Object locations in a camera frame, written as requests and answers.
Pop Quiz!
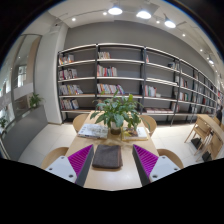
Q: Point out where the grey bookshelf unit with books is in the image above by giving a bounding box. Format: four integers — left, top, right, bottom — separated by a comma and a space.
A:
56, 42, 224, 127

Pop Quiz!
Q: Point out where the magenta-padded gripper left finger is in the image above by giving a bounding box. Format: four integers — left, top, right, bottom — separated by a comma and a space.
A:
44, 143, 96, 188

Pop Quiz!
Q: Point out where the green plant in white pot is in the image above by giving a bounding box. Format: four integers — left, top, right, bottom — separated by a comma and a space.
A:
89, 91, 152, 136

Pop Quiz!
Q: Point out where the large white and blue book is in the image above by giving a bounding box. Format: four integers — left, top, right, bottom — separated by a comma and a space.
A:
77, 123, 110, 140

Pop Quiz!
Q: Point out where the group of ceiling lights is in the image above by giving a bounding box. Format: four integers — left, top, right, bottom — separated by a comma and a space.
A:
70, 4, 215, 66

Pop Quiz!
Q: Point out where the slatted wooden chair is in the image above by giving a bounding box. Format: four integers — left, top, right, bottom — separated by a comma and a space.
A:
184, 114, 215, 162

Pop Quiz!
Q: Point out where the large yellow-edged book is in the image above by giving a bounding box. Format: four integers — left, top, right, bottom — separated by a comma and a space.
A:
121, 126, 150, 142

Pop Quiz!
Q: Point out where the small background potted plant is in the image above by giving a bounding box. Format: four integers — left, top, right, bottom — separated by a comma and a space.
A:
28, 92, 45, 110
0, 115, 8, 132

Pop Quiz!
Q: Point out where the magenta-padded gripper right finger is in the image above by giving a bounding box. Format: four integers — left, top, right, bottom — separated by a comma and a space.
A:
131, 143, 182, 187

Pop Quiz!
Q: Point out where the zigzag-patterned grey-backed towel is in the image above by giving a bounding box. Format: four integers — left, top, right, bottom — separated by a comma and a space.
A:
91, 143, 124, 170

